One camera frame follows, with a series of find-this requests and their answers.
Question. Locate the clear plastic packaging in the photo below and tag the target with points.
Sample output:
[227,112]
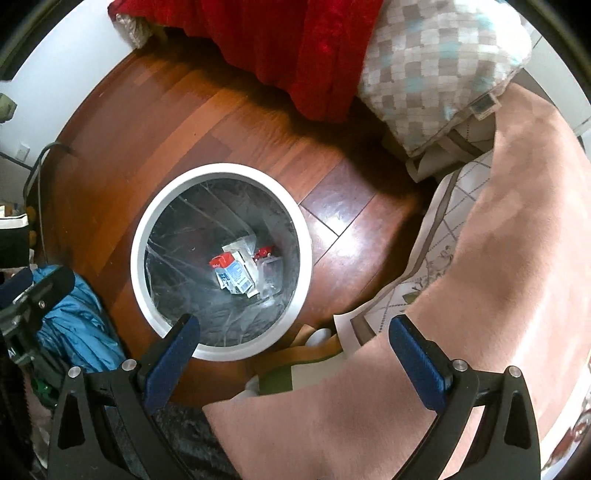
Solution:
[268,277]

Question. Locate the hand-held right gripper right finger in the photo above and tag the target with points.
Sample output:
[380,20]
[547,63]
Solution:
[418,364]

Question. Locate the red fleece blanket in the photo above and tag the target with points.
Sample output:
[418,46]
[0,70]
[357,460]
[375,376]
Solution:
[300,46]

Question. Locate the blue jacket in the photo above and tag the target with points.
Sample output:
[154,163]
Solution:
[78,323]

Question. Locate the checkered mattress sheet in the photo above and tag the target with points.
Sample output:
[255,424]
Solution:
[438,60]

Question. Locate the white wall socket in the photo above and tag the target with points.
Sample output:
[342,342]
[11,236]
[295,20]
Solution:
[23,152]

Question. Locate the person's dark fleece pants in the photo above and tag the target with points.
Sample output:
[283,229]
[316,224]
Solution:
[184,443]

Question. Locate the red and white carton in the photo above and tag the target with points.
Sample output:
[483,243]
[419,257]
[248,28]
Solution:
[233,277]

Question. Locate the tan and green slipper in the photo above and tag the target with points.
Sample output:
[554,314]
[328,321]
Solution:
[277,369]

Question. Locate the black bag with white trim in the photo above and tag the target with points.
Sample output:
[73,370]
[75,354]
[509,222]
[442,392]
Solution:
[14,240]

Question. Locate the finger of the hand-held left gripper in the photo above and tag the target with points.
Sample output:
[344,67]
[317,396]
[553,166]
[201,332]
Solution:
[48,284]

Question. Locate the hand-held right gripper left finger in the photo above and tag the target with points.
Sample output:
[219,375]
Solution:
[173,360]

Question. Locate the small red wrapper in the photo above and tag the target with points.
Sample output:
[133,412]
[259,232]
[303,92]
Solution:
[263,252]

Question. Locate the white diamond pattern tablecloth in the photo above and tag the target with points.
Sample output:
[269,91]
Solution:
[457,203]

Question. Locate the white round trash bin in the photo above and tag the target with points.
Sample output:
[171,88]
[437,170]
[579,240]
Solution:
[138,277]

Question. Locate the clear plastic bin liner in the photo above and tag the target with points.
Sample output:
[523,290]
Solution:
[194,221]

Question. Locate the brown suede table cloth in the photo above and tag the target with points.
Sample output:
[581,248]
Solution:
[508,230]

